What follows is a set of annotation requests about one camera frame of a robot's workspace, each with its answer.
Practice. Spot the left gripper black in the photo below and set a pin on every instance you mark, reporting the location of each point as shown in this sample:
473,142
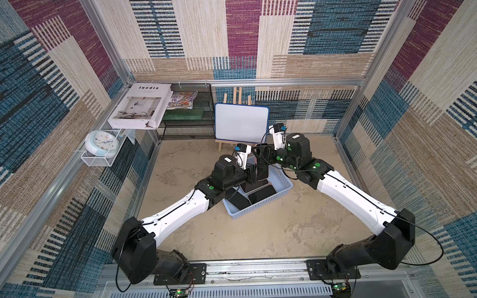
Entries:
250,176

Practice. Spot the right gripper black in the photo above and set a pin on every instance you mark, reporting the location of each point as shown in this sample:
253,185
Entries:
263,157

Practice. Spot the dark reddish phone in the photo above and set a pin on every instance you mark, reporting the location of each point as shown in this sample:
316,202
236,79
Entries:
247,187

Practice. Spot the blue plastic storage basket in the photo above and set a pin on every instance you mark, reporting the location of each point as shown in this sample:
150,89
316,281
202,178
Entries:
277,179

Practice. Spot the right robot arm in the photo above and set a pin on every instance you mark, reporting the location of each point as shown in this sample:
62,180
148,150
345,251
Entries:
393,232

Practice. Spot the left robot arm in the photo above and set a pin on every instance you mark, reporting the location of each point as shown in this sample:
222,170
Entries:
136,248

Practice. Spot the black phone front right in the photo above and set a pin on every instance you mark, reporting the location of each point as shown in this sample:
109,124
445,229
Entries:
262,194

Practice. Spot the black phone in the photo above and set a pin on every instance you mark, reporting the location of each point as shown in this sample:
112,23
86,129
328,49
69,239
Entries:
239,201
262,194

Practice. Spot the black phone front left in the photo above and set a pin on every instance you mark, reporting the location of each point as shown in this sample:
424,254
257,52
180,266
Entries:
239,201

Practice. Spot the white book box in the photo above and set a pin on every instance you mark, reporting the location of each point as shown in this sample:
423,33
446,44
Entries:
142,107

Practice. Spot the wooden easel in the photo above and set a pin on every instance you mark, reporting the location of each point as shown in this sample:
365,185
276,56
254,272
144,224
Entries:
235,99

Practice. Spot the colourful snack packet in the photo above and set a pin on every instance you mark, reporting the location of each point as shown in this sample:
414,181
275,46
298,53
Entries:
182,100

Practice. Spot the white round clock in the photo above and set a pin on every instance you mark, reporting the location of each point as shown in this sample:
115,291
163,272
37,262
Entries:
102,143

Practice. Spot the clear acrylic shelf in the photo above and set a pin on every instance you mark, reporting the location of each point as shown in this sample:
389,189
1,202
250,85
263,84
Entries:
91,160

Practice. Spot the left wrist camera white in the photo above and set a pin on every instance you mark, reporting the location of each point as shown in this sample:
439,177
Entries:
242,152

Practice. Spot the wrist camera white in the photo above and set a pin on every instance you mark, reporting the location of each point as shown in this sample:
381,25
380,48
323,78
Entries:
242,152
277,131

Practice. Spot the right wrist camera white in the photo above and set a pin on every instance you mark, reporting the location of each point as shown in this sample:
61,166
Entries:
277,131

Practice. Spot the white whiteboard blue frame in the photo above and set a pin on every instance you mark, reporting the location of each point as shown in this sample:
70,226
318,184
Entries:
241,123

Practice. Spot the black wire rack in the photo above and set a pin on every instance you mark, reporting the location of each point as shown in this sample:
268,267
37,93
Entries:
195,123

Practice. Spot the aluminium front rail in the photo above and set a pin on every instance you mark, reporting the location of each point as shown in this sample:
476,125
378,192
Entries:
266,278

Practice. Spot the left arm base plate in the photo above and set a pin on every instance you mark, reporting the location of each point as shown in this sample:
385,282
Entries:
192,274

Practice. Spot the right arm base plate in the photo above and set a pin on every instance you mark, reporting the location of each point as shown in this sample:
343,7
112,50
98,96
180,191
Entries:
321,269

